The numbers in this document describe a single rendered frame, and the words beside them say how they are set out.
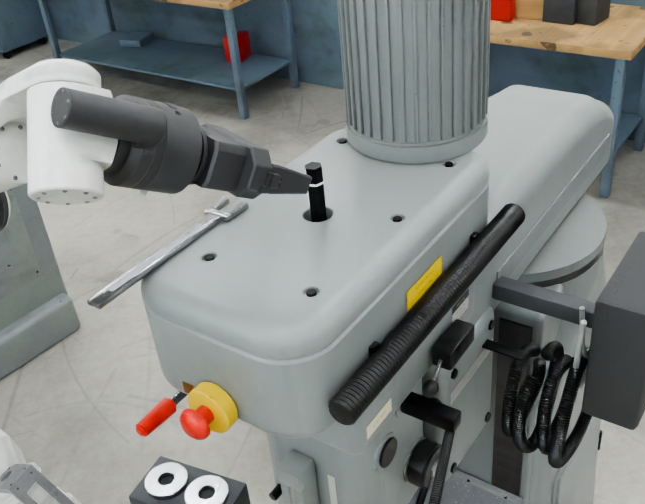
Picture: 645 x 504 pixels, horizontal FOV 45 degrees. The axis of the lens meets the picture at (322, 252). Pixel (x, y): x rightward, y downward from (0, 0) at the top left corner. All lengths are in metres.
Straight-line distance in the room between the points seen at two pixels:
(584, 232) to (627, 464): 1.81
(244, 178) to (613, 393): 0.63
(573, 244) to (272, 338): 0.84
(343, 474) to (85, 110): 0.64
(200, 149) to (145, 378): 2.98
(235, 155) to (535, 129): 0.77
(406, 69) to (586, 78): 4.47
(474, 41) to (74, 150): 0.54
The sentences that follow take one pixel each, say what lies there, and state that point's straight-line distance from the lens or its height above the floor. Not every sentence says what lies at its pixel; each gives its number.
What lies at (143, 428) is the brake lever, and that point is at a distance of 0.99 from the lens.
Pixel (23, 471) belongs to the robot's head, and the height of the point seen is 1.70.
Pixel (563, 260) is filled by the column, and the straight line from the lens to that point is 1.47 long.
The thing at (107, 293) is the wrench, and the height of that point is 1.90.
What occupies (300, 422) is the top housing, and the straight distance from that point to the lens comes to 0.87.
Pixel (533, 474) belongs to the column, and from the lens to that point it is 1.68.
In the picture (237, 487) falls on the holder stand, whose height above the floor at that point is 1.09.
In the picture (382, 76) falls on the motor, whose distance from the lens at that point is 1.03.
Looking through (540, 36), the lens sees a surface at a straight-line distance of 4.63.
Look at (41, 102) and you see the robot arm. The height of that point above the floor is 2.14.
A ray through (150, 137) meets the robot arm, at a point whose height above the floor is 2.09.
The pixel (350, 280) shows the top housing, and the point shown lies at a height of 1.89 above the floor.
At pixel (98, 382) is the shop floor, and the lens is 3.78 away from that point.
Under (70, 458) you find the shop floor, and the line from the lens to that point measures 3.48.
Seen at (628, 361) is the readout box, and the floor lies 1.64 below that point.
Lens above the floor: 2.38
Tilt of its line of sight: 33 degrees down
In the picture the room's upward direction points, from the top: 6 degrees counter-clockwise
